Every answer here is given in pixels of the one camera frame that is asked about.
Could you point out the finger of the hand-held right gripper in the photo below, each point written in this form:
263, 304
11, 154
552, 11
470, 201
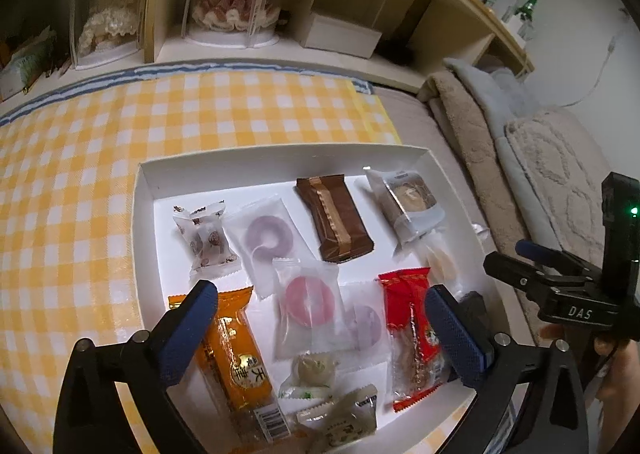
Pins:
537, 251
505, 266

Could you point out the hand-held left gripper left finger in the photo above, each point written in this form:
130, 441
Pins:
185, 334

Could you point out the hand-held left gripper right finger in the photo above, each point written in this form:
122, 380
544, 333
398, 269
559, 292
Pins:
452, 334

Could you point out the red snack packet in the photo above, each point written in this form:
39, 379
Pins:
412, 349

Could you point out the orange long snack packet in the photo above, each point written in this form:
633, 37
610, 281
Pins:
235, 364

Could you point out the beige cookie clear packet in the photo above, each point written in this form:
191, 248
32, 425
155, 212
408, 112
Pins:
442, 261

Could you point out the clear brown-print candy packet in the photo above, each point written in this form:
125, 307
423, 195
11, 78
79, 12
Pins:
205, 241

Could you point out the clear pastry packet dark label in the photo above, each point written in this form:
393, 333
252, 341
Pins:
407, 204

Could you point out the pink donut packet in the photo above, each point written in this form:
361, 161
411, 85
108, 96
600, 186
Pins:
307, 296

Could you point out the green white candy packet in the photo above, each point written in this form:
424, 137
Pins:
310, 374

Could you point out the white bear-print snack packet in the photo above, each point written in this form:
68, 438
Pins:
345, 421

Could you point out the brown snack packet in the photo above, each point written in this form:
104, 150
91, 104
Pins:
332, 216

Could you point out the white cardboard tray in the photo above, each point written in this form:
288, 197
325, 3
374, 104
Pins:
260, 178

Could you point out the person's right hand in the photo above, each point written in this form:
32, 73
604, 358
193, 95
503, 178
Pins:
620, 369

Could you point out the silver crinkled wrapper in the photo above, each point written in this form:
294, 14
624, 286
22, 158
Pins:
481, 230

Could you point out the cream quilted pillow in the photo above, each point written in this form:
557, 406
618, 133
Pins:
555, 163

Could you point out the beige fleece blanket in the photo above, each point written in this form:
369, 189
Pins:
465, 133

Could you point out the yellow checkered table cover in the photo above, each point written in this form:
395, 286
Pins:
75, 173

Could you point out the green glass bottle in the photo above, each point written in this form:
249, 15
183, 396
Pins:
525, 13

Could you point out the small white box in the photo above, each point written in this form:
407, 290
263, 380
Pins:
342, 36

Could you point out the tissue box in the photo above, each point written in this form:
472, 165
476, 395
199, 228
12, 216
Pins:
27, 63

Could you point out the white-dress doll in clear case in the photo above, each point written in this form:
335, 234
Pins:
107, 13

